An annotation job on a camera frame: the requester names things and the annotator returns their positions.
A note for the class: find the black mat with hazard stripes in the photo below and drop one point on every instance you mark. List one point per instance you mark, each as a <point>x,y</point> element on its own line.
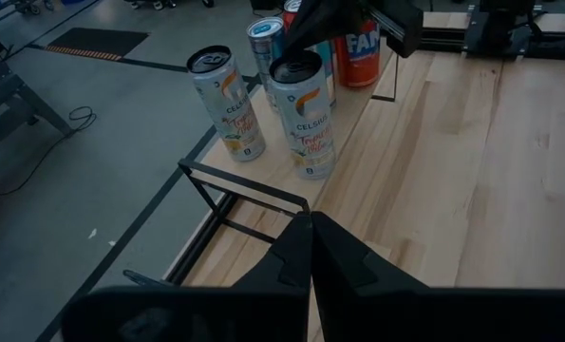
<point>97,42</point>

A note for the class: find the silver Celsius can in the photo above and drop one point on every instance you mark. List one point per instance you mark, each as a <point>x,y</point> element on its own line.
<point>308,119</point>

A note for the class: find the grey metal stand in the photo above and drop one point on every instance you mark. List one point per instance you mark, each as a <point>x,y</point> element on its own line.
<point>6,95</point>

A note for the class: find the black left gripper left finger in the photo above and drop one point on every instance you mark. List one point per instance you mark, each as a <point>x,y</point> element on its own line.
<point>215,313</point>

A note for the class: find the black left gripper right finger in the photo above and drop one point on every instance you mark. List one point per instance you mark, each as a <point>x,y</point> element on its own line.
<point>429,318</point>

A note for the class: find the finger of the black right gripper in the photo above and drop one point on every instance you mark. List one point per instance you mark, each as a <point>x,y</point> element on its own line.
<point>329,21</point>

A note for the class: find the Celsius can with orange script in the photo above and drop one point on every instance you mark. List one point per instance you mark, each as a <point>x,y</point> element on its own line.
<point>227,104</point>

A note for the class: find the blue silver energy drink can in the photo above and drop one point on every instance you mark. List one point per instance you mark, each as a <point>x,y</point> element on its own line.
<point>328,66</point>
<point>265,43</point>

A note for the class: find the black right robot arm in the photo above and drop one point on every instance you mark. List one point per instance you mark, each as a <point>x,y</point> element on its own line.
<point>498,24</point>

